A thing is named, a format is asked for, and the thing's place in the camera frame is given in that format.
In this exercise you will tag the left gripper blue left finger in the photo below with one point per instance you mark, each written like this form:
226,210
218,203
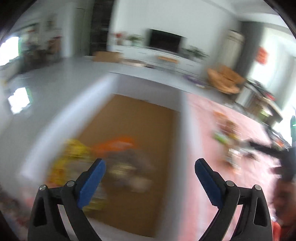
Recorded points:
46,221

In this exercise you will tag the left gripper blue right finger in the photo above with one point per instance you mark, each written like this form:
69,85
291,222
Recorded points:
254,222

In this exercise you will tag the green snack pack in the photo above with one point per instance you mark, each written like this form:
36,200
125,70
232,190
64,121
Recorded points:
222,138

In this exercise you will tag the orange clear snack bag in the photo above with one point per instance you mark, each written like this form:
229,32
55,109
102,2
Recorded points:
225,125

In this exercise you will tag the person right hand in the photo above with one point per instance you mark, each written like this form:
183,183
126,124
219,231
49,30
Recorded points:
284,202

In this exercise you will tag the striped orange tablecloth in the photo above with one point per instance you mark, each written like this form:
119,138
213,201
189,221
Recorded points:
201,124

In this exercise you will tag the wooden side table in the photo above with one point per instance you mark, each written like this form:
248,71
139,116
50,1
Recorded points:
257,103

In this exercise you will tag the brown nut snack bag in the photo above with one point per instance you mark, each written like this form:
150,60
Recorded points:
127,165

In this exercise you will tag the orange lounge chair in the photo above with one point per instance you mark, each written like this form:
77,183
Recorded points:
225,80

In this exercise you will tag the white standing air conditioner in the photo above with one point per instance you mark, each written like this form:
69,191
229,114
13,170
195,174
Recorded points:
231,49

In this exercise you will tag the white tv cabinet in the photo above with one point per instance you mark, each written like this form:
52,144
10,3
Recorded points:
149,56

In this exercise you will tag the white cardboard box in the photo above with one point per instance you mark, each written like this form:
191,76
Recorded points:
155,116

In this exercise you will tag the green potted plant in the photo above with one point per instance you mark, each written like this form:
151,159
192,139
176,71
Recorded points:
196,53

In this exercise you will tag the small wooden bench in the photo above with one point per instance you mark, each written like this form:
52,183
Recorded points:
168,62

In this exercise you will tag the cardboard box on floor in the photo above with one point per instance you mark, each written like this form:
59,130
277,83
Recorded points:
107,57

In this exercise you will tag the black television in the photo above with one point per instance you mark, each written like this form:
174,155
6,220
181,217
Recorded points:
161,40

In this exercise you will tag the green leafy plant white vase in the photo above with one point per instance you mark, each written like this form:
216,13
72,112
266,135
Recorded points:
136,40

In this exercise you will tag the red flower vase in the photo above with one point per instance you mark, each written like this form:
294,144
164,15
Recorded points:
119,38

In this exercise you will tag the red wall hanging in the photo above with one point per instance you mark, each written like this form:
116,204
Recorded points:
262,56

